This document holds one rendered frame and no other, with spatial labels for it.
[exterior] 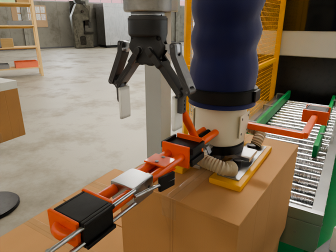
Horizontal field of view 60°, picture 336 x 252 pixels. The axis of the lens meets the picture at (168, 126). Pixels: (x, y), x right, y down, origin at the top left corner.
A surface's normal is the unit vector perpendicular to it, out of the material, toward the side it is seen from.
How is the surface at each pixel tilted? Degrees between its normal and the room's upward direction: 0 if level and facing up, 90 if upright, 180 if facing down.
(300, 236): 90
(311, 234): 90
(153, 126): 90
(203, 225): 90
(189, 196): 0
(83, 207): 0
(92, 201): 0
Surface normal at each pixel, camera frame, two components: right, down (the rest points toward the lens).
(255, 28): 0.59, -0.08
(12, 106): 0.87, 0.17
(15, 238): 0.00, -0.94
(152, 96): -0.53, 0.29
